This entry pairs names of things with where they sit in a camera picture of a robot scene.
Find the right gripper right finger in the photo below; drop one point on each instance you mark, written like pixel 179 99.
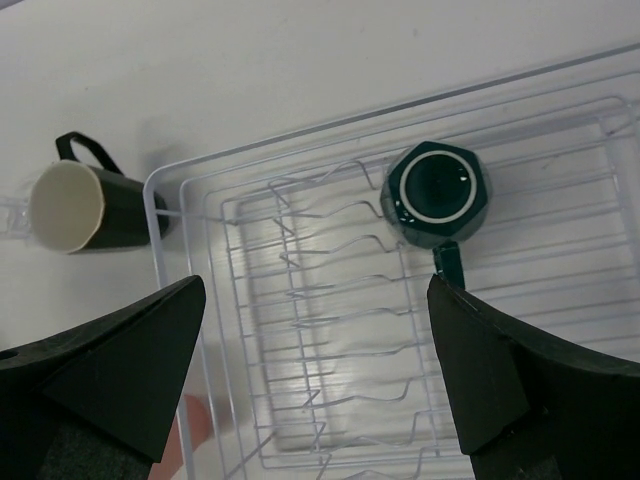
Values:
pixel 527 404

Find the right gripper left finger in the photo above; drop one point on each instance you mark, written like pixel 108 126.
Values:
pixel 97 401

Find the black ceramic mug cream inside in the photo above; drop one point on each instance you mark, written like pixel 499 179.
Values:
pixel 84 202

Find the dark green ceramic mug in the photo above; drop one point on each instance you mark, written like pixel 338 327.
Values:
pixel 435 196

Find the clear plastic drip tray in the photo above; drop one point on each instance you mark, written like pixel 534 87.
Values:
pixel 450 95

